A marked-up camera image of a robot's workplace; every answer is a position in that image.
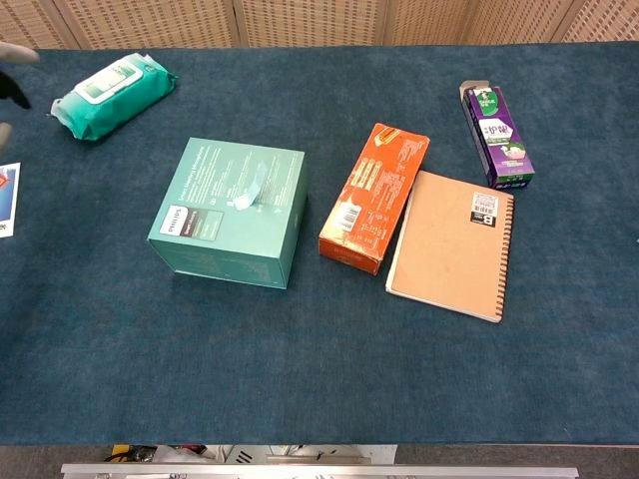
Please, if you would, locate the dark blue felt table cover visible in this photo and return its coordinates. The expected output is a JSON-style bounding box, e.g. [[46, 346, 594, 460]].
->
[[0, 42, 639, 446]]

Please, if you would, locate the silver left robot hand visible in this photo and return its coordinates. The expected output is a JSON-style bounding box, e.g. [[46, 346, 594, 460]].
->
[[0, 41, 40, 156]]

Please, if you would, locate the brown spiral notebook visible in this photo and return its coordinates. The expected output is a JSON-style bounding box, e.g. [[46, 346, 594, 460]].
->
[[384, 170, 515, 324]]

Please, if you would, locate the beige woven folding screen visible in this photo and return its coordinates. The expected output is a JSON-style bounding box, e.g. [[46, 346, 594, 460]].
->
[[0, 0, 639, 50]]

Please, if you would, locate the orange snack box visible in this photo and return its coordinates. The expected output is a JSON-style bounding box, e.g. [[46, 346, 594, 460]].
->
[[318, 123, 431, 276]]

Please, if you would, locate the aluminium profile rail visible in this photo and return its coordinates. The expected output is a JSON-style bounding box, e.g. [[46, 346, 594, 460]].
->
[[60, 462, 580, 479]]

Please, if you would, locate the green wet wipes pack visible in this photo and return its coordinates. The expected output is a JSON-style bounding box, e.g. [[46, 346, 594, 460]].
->
[[51, 52, 179, 142]]

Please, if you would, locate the purple toothpaste box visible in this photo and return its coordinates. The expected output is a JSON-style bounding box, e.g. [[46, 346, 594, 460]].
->
[[458, 79, 536, 191]]

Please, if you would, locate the green Philips box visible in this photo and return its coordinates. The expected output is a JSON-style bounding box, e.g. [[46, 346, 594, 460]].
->
[[147, 138, 309, 290]]

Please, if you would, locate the blue and white card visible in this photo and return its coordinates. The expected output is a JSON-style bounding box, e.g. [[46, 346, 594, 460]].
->
[[0, 162, 22, 240]]

